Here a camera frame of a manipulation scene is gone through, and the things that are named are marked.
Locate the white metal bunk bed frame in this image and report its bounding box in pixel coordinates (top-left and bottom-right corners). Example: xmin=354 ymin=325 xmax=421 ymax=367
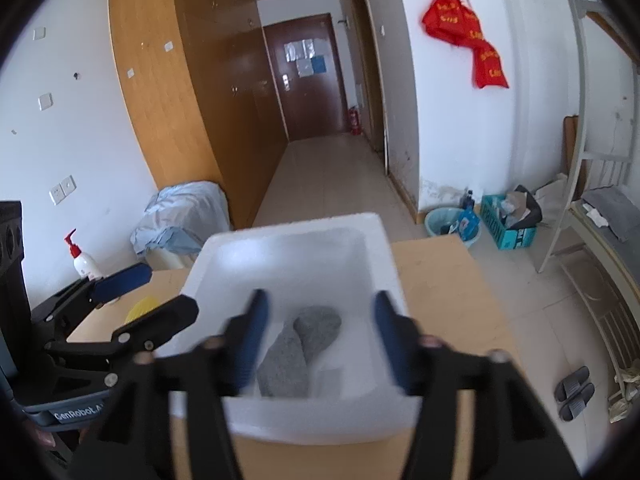
xmin=537 ymin=0 xmax=640 ymax=426

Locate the yellow foam net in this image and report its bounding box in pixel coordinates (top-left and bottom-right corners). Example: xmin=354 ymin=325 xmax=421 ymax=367
xmin=125 ymin=296 xmax=160 ymax=325

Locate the grey mattress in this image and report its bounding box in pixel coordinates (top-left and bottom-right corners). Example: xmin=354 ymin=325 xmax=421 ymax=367
xmin=581 ymin=187 xmax=637 ymax=242

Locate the white foam box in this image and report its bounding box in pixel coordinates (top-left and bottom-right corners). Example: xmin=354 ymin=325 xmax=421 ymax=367
xmin=169 ymin=212 xmax=423 ymax=446

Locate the grey plastic covered bundle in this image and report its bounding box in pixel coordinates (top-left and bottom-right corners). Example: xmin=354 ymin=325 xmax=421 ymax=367
xmin=131 ymin=181 xmax=231 ymax=257

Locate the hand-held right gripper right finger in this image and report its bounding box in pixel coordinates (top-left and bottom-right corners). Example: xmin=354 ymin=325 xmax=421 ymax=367
xmin=371 ymin=290 xmax=583 ymax=480

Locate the dark brown door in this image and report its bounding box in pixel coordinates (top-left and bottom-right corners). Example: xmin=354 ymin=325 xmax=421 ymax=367
xmin=262 ymin=12 xmax=349 ymax=142

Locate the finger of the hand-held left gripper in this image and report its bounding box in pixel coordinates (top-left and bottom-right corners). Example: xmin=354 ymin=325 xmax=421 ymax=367
xmin=30 ymin=263 xmax=153 ymax=323
xmin=45 ymin=294 xmax=200 ymax=362

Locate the white double wall socket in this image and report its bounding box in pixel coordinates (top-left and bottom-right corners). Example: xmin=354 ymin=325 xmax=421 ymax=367
xmin=49 ymin=175 xmax=77 ymax=205

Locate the wooden wardrobe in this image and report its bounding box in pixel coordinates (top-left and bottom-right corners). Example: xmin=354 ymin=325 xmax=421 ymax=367
xmin=107 ymin=0 xmax=289 ymax=231

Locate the light wooden side door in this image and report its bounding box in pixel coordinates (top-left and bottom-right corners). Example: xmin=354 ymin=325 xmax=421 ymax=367
xmin=349 ymin=0 xmax=392 ymax=177

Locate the blue plastic crate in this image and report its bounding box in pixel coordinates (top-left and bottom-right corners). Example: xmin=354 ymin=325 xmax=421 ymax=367
xmin=481 ymin=195 xmax=539 ymax=251

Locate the leaning wooden board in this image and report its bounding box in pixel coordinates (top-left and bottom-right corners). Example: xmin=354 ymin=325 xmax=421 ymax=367
xmin=562 ymin=115 xmax=589 ymax=202

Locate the grey sock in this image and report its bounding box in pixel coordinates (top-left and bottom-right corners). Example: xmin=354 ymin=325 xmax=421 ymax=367
xmin=256 ymin=317 xmax=313 ymax=399
xmin=292 ymin=305 xmax=343 ymax=361

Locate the white lotion pump bottle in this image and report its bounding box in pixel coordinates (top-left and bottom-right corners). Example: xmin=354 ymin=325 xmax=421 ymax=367
xmin=64 ymin=229 xmax=106 ymax=282

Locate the blue plastic basin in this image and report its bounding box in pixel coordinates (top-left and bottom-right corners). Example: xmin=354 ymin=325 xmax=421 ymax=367
xmin=425 ymin=206 xmax=484 ymax=251

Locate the black bag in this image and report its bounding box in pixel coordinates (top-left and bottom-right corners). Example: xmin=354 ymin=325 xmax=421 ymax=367
xmin=505 ymin=185 xmax=544 ymax=227

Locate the white bag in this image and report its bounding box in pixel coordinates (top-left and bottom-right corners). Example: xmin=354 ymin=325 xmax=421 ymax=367
xmin=534 ymin=172 xmax=569 ymax=222

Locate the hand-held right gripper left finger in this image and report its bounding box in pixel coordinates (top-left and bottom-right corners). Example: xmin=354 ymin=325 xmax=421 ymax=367
xmin=65 ymin=289 xmax=273 ymax=480

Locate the person's left hand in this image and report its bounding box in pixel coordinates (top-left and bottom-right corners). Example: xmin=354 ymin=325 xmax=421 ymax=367
xmin=22 ymin=422 xmax=59 ymax=454

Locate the red bag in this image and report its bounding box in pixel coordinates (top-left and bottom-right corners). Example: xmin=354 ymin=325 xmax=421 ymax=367
xmin=472 ymin=41 xmax=510 ymax=90
xmin=421 ymin=0 xmax=465 ymax=45
xmin=456 ymin=4 xmax=490 ymax=47

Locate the pale crumpled cloth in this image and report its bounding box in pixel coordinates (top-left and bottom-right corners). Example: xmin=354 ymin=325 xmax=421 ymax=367
xmin=606 ymin=360 xmax=640 ymax=424

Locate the grey slipper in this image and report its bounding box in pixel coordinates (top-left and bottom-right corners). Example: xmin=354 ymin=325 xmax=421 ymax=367
xmin=554 ymin=366 xmax=591 ymax=402
xmin=558 ymin=382 xmax=596 ymax=422

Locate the grey notice sheet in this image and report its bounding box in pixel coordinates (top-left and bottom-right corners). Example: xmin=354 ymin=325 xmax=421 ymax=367
xmin=284 ymin=40 xmax=317 ymax=62

